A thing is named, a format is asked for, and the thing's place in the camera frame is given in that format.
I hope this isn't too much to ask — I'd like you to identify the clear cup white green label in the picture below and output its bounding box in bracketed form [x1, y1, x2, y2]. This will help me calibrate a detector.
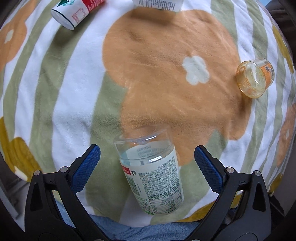
[113, 123, 184, 215]

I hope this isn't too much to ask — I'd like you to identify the amber cup orange label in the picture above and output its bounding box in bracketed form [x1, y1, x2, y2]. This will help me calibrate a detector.
[236, 58, 275, 98]

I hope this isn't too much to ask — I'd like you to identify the clear cup red label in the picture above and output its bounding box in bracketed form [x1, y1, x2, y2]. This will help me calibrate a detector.
[51, 0, 105, 30]

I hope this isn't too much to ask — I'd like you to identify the white cup blue logo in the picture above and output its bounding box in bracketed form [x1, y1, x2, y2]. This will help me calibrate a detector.
[132, 0, 184, 12]

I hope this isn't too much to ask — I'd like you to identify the blue denim trouser leg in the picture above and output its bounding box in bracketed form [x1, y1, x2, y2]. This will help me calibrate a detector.
[55, 199, 202, 241]

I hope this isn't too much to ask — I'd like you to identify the striped floral fleece blanket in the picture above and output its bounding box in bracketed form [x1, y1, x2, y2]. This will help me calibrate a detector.
[1, 1, 295, 227]

